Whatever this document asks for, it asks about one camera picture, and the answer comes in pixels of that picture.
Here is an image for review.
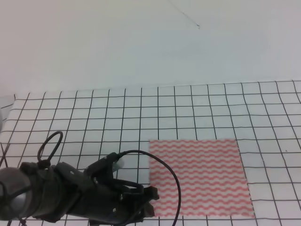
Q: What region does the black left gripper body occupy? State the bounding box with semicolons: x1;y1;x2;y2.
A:
48;162;144;224

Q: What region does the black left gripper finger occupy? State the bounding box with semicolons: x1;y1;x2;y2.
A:
140;203;155;218
143;186;159;202

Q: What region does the pink wavy-striped towel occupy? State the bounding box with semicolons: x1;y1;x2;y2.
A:
149;139;254;218

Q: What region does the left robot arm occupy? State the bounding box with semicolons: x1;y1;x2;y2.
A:
0;161;159;226

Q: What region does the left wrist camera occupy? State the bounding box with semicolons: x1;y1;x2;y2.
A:
84;153;124;183

